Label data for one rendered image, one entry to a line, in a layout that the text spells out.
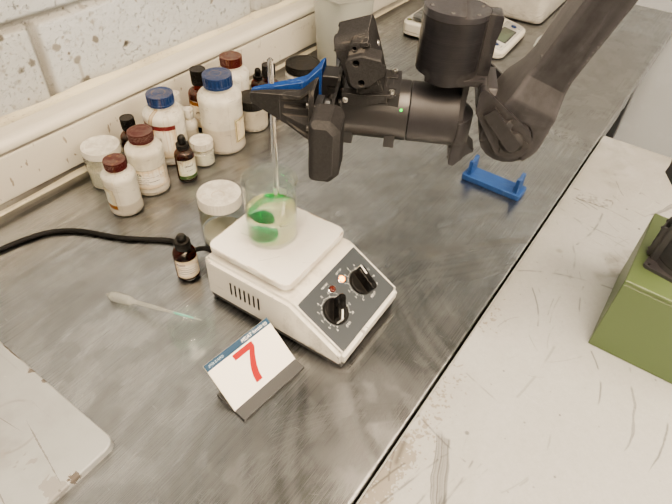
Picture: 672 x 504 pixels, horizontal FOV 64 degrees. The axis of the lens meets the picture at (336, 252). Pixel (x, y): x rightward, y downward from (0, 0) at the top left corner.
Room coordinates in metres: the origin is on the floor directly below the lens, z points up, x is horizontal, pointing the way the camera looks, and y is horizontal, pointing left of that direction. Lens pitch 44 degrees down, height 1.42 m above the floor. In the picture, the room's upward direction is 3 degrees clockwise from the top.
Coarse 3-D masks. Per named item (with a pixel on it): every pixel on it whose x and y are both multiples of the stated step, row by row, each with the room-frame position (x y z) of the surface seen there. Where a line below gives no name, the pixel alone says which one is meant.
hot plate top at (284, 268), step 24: (312, 216) 0.52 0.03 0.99; (216, 240) 0.46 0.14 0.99; (240, 240) 0.46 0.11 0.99; (312, 240) 0.47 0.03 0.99; (336, 240) 0.48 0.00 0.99; (240, 264) 0.43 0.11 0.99; (264, 264) 0.43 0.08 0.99; (288, 264) 0.43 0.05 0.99; (312, 264) 0.43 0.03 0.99; (288, 288) 0.40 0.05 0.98
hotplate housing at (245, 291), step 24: (216, 264) 0.45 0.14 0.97; (216, 288) 0.44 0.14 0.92; (240, 288) 0.42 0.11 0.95; (264, 288) 0.41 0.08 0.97; (312, 288) 0.41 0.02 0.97; (264, 312) 0.40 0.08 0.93; (288, 312) 0.39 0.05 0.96; (288, 336) 0.39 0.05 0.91; (312, 336) 0.37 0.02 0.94; (360, 336) 0.38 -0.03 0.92; (336, 360) 0.35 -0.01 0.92
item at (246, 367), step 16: (256, 336) 0.37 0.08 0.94; (272, 336) 0.37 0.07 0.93; (240, 352) 0.35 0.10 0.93; (256, 352) 0.35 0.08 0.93; (272, 352) 0.36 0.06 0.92; (224, 368) 0.33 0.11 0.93; (240, 368) 0.33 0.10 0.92; (256, 368) 0.34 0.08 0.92; (272, 368) 0.34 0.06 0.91; (224, 384) 0.31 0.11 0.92; (240, 384) 0.32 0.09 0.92; (256, 384) 0.32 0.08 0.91
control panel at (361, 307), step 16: (352, 256) 0.47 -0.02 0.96; (336, 272) 0.45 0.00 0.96; (320, 288) 0.42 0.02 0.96; (336, 288) 0.43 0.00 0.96; (352, 288) 0.43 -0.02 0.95; (384, 288) 0.45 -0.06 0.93; (304, 304) 0.39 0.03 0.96; (320, 304) 0.40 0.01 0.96; (352, 304) 0.41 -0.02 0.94; (368, 304) 0.42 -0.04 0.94; (320, 320) 0.38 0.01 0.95; (352, 320) 0.39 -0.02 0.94; (368, 320) 0.40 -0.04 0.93; (336, 336) 0.37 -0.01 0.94; (352, 336) 0.38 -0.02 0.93
